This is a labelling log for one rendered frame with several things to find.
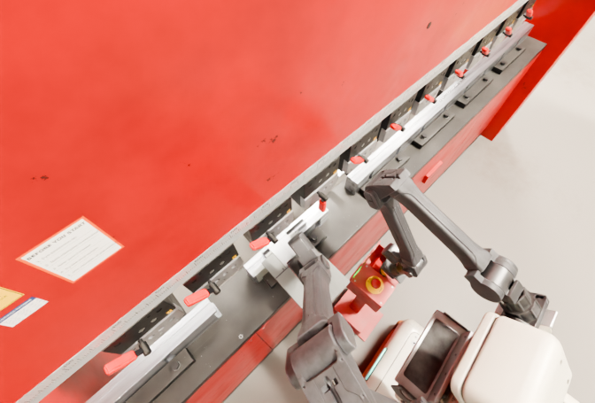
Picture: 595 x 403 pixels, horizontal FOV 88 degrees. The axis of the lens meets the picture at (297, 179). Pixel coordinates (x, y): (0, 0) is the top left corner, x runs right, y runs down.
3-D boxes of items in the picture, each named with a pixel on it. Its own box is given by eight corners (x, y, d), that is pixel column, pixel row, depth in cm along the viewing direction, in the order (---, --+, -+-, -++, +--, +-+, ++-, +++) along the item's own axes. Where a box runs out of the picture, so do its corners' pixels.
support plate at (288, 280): (312, 321, 100) (312, 321, 99) (261, 263, 111) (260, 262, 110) (350, 282, 107) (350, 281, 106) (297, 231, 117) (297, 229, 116)
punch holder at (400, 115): (382, 145, 115) (392, 113, 102) (364, 133, 119) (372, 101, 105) (405, 125, 121) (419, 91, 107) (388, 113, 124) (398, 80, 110)
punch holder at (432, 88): (413, 118, 123) (427, 85, 109) (396, 107, 126) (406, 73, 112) (434, 99, 128) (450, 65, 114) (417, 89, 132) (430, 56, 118)
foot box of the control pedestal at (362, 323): (364, 341, 185) (367, 339, 174) (331, 311, 194) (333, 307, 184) (382, 314, 192) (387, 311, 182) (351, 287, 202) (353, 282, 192)
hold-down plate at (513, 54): (499, 74, 181) (502, 70, 179) (490, 70, 183) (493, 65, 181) (523, 52, 192) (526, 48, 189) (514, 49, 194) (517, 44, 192)
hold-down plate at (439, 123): (420, 150, 152) (422, 145, 149) (411, 143, 154) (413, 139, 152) (453, 118, 163) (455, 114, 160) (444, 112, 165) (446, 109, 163)
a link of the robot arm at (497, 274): (518, 308, 79) (527, 292, 81) (498, 281, 77) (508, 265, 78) (483, 298, 87) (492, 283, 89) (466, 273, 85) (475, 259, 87)
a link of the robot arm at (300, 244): (305, 289, 84) (330, 269, 83) (280, 255, 84) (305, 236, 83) (305, 273, 96) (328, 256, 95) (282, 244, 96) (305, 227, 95)
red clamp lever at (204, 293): (189, 305, 72) (221, 289, 80) (181, 292, 74) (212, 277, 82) (188, 310, 73) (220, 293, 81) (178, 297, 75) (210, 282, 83)
